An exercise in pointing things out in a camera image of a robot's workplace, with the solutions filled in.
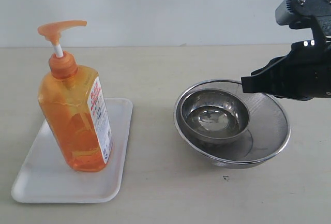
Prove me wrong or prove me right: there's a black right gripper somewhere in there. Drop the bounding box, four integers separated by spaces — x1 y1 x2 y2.
241 16 330 100

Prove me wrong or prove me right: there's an orange soap pump bottle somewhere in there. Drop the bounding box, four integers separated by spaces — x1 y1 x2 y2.
38 20 113 172

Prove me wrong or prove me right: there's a small stainless steel bowl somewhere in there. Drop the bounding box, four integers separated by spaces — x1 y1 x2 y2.
178 88 250 145

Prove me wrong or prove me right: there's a steel mesh strainer basket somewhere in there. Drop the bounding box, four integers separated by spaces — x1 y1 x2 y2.
173 79 291 169

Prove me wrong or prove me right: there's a white rectangular plastic tray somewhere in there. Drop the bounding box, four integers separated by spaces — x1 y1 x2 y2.
11 98 133 203

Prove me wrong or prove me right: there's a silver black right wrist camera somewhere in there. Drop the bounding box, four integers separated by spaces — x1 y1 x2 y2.
275 0 330 26

